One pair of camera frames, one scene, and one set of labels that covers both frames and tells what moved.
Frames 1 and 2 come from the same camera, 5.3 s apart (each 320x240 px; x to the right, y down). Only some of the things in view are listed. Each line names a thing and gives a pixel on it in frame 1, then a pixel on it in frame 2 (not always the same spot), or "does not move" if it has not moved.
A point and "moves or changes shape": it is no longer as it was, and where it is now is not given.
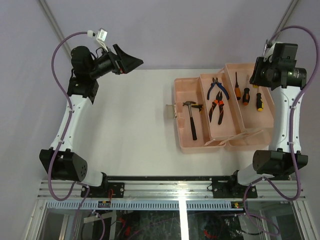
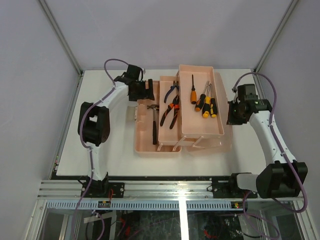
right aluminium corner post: (283, 19) does not move
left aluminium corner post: (48, 13) does not move
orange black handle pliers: (219, 100) to (175, 105)
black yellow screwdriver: (259, 103) moves or changes shape
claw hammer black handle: (194, 138) to (155, 107)
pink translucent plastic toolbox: (223, 110) moves or changes shape
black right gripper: (256, 78) to (230, 118)
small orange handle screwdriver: (237, 89) to (193, 94)
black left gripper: (125, 62) to (145, 94)
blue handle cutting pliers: (216, 81) to (175, 85)
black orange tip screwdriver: (246, 97) moves or changes shape
